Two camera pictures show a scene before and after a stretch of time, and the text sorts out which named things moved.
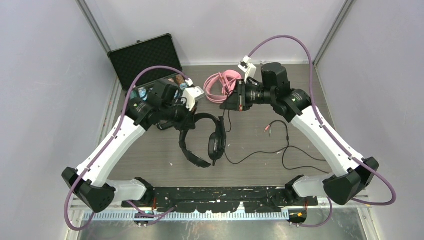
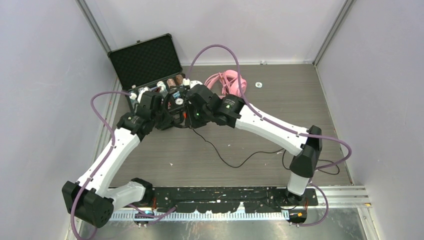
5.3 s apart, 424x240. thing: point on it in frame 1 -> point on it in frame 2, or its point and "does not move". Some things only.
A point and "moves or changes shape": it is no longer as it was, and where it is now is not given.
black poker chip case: [159, 51] does not move
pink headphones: [218, 86] does not move
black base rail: [221, 199] does not move
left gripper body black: [182, 115] -> [161, 118]
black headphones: [217, 142] moves or changes shape
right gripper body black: [250, 94] -> [197, 118]
